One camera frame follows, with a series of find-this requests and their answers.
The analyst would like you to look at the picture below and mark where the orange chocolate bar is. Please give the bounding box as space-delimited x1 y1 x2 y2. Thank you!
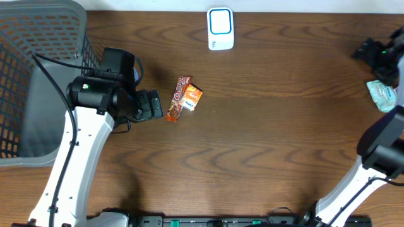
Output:
165 76 192 122

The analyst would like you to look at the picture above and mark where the green toilet wipes pack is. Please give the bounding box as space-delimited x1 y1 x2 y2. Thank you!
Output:
366 80 396 113

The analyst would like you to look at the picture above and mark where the orange tissue pack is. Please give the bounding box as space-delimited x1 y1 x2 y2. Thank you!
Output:
179 84 203 112

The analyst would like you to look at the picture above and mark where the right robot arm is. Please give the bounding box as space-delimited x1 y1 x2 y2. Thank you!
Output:
293 28 403 227

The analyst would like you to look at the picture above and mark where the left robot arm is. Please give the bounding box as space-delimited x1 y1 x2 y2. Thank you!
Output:
17 48 163 226

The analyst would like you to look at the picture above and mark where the white barcode scanner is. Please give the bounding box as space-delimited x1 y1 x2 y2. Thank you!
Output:
206 7 235 50

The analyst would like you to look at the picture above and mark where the grey plastic basket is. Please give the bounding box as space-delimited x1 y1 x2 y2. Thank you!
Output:
1 0 99 166

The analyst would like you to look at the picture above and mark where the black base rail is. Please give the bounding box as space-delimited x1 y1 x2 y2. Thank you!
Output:
86 207 373 227

